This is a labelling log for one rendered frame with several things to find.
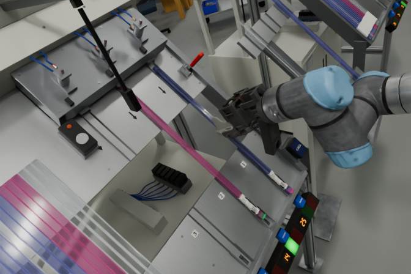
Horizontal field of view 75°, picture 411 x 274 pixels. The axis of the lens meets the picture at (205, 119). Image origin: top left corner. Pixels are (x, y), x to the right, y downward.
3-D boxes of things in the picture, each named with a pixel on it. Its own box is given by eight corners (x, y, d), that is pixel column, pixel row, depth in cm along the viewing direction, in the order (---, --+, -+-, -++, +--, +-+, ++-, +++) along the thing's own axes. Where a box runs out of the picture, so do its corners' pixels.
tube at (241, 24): (362, 134, 82) (365, 133, 81) (361, 137, 81) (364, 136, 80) (239, 22, 79) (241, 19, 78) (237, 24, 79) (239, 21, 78)
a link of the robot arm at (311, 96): (348, 120, 43) (322, 76, 41) (293, 131, 52) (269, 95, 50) (362, 93, 47) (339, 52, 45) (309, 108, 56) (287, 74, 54)
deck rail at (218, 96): (294, 172, 84) (308, 168, 78) (292, 177, 83) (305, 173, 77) (126, 17, 83) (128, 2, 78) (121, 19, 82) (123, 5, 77)
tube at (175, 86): (290, 190, 74) (293, 189, 73) (288, 194, 73) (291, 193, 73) (155, 66, 74) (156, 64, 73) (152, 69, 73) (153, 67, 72)
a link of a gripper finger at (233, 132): (227, 124, 70) (250, 116, 63) (231, 129, 70) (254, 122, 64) (218, 136, 67) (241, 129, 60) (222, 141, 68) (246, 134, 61)
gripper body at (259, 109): (232, 93, 67) (267, 77, 57) (252, 118, 69) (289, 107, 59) (215, 112, 63) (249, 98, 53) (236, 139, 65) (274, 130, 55)
